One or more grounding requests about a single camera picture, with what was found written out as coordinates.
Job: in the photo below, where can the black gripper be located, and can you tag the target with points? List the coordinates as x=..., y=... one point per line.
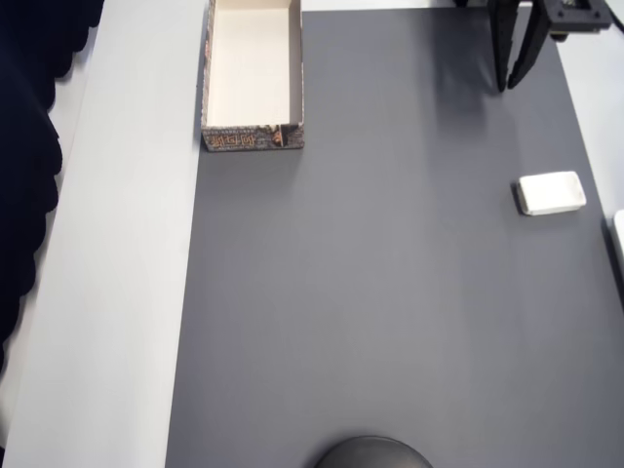
x=517, y=29

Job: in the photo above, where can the white rectangular block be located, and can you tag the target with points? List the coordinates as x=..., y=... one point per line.
x=551, y=192

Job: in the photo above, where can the open printed cardboard box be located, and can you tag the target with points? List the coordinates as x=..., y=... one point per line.
x=251, y=68

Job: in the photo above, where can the grey table mat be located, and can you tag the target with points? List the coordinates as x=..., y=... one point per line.
x=380, y=273

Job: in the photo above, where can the black round dome object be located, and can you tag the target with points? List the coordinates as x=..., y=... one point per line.
x=373, y=453

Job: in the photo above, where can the dark wavy curtain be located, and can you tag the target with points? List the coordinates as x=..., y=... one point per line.
x=29, y=146

